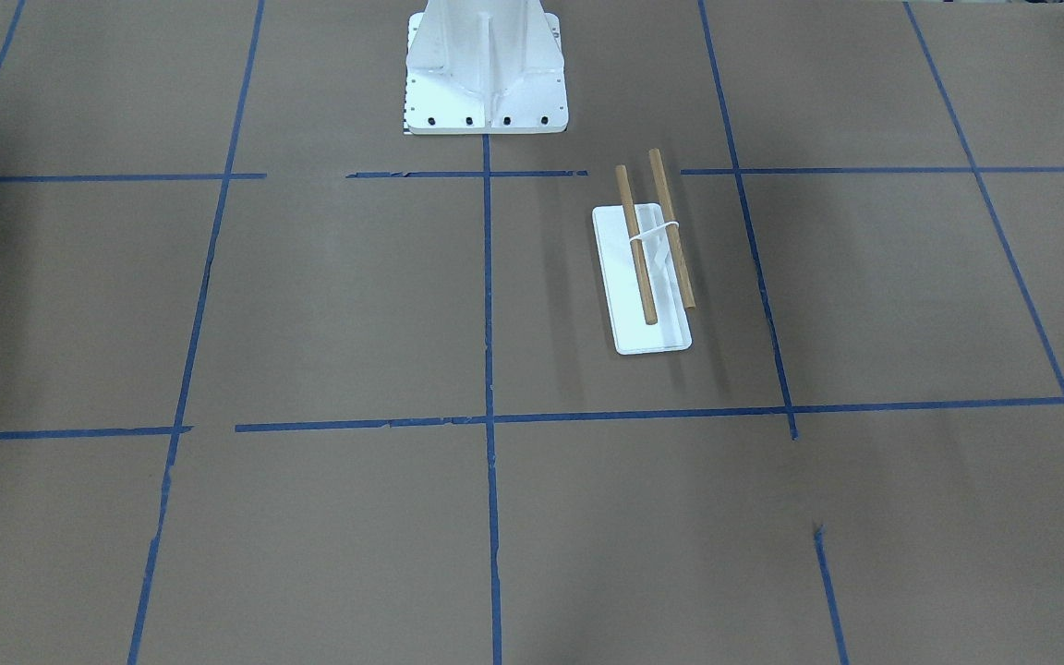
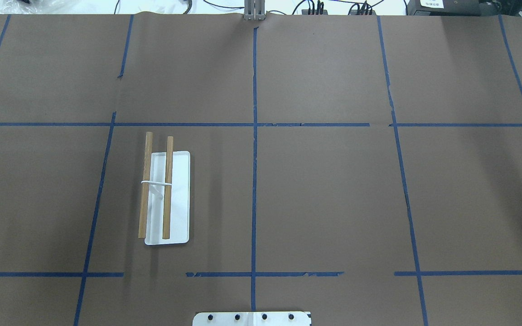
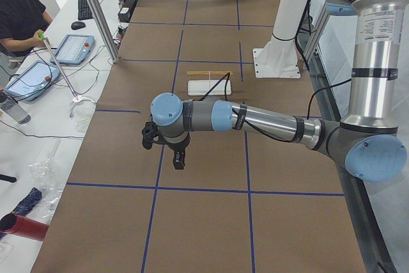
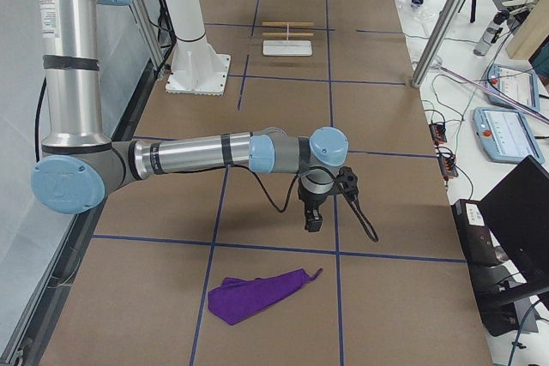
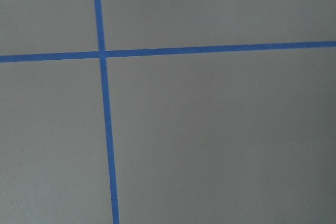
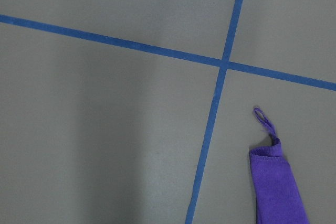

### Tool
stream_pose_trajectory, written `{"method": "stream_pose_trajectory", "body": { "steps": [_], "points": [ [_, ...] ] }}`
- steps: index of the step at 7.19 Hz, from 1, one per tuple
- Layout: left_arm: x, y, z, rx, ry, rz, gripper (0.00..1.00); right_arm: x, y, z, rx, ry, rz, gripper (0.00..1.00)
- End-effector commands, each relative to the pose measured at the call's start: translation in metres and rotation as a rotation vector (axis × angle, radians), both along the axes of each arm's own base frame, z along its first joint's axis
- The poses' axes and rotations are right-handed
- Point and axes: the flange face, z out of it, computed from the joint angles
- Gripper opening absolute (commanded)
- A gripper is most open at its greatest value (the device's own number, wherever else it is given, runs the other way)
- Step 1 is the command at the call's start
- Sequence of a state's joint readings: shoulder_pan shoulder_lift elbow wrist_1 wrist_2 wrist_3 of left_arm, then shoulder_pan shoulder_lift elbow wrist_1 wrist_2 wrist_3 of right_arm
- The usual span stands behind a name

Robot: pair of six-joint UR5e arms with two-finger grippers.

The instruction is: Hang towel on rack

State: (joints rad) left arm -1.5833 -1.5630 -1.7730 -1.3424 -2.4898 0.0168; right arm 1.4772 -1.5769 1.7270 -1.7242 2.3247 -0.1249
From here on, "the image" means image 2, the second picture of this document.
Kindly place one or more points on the white towel rack with wooden bars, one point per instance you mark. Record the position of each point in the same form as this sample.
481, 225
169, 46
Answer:
165, 195

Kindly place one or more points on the black power strip left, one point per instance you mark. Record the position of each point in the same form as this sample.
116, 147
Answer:
314, 8

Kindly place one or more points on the black power strip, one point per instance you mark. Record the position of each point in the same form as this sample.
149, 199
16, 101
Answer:
361, 9
314, 8

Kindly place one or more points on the black power strip right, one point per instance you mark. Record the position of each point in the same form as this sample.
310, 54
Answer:
361, 9

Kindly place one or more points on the black computer box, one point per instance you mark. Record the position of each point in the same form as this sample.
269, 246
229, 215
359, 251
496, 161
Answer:
463, 7

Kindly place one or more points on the grey aluminium frame post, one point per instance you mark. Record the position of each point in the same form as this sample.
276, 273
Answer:
254, 10

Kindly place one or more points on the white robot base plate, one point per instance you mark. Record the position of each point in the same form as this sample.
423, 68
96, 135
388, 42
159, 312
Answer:
274, 318

